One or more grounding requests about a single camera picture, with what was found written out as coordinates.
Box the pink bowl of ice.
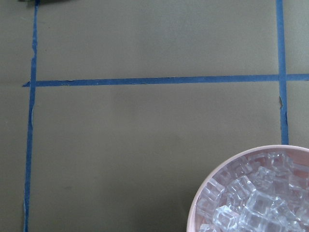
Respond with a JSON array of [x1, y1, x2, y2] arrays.
[[186, 145, 309, 232]]

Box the grey folded cloth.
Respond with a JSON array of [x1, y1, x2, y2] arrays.
[[18, 0, 68, 4]]

